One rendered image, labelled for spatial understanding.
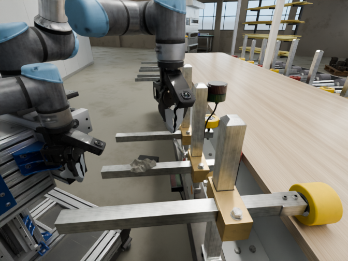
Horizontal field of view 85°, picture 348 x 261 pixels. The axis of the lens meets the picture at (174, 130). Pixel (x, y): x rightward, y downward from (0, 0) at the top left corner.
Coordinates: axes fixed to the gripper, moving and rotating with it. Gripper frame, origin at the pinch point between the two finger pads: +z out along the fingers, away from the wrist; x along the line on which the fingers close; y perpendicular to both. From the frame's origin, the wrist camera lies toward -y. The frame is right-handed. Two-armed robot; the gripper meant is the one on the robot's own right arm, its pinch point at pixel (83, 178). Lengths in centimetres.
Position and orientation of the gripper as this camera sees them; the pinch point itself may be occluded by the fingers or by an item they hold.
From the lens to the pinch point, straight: 70.0
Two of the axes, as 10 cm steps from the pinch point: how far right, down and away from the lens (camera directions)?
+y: -10.0, 0.5, -0.8
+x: 1.0, 4.8, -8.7
